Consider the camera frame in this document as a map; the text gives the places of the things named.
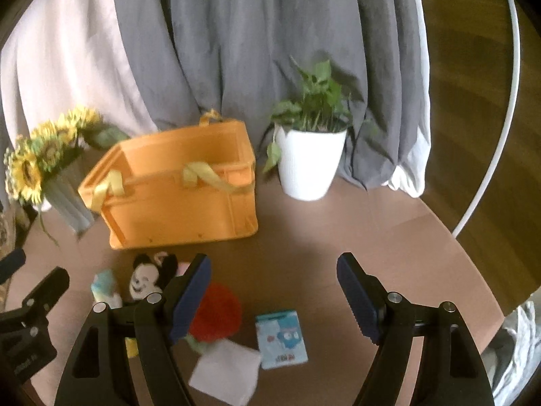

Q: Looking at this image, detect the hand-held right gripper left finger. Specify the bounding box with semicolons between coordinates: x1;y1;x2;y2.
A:
54;253;211;406

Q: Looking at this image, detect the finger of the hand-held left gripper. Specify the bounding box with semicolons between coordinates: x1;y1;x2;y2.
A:
0;267;70;326
0;249;27;283

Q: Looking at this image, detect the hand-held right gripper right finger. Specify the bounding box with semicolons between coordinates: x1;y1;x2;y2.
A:
336;252;495;406

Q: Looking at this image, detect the red round plush toy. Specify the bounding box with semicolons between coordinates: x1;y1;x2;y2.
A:
186;281;243;354

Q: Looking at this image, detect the black white mouse plush toy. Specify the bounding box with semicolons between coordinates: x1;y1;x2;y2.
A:
128;251;178;302

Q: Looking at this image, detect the orange plastic storage box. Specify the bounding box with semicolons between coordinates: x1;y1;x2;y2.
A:
78;109;259;250

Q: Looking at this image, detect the light blue small plush toy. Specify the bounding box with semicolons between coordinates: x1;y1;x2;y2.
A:
91;268;123;309

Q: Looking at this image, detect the grey ribbed vase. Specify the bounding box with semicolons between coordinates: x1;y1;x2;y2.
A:
40;164;96;234

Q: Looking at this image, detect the artificial sunflower bouquet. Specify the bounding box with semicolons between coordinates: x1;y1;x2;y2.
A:
3;107;130;246

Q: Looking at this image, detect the white sheer curtain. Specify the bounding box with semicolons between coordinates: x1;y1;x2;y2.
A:
386;0;432;198

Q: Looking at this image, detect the white ribbed plant pot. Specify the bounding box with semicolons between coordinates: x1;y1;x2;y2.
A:
274;122;348;201

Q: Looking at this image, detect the white patterned cloth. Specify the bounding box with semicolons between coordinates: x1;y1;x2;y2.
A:
483;293;541;406

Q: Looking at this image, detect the green leafy plant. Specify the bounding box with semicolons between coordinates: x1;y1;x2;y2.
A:
262;56;381;174

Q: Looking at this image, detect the pale pink curtain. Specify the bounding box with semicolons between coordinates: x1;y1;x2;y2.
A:
0;0;160;206

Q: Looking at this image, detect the grey curtain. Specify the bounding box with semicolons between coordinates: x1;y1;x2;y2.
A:
111;0;428;189

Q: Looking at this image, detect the white cable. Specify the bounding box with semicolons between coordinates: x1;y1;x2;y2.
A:
451;0;520;238

